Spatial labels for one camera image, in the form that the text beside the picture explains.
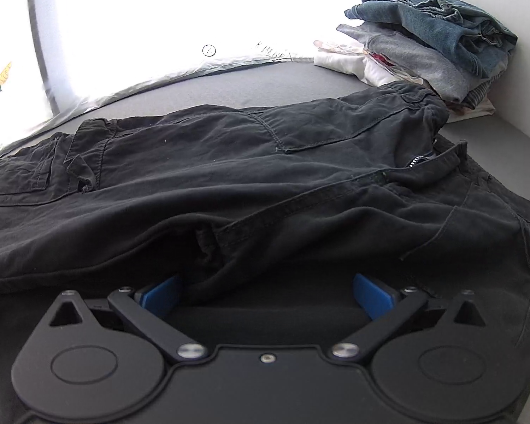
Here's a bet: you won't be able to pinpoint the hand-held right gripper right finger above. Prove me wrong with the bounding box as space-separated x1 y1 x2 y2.
329 273 487 360

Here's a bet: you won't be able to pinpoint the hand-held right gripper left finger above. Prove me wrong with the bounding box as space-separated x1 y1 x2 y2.
48 274 206 360

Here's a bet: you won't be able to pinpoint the grey folded garment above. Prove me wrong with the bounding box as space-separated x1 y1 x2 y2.
336 22 471 103

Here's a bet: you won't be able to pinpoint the blue denim jeans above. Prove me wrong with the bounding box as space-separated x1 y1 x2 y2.
344 0 518 79

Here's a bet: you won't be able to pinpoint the white curtain with carrot print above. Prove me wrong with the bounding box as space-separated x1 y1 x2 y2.
0 0 319 160

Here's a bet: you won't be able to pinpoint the striped folded garment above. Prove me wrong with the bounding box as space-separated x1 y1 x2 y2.
442 75 497 118

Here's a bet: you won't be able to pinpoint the black cargo pants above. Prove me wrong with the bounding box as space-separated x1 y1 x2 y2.
0 81 530 424

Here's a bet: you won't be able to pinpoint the white folded garment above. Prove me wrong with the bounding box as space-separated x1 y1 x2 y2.
313 40 425 88

